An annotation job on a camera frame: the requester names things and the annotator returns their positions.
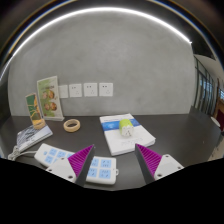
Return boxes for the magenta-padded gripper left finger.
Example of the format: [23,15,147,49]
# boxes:
[45,143,97,188]

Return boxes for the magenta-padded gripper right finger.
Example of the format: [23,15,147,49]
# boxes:
[134,143,185,185]

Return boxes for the green and white charger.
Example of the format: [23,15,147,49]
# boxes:
[118,118,134,138]

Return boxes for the white and blue booklet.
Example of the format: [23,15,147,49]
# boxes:
[99,113,157,157]

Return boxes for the white power strip, blue sockets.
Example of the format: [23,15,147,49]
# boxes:
[33,143,119,185]

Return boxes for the beige tape roll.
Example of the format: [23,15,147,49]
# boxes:
[63,118,81,133]

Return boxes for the grey blue magazine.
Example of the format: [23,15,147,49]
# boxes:
[15,123,54,153]

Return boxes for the green menu in acrylic stand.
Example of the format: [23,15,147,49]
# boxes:
[36,75,65,122]

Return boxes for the small sign on wooden base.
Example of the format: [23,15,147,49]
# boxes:
[25,92,47,130]

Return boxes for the dark-framed glass partition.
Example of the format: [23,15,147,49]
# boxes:
[193,54,224,118]

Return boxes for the curved ceiling light strip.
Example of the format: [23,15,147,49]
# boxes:
[0,6,194,81]

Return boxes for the white power strip cable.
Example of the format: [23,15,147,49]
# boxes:
[7,145,37,162]

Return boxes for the white wall switch plate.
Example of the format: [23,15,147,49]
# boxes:
[58,84,69,99]

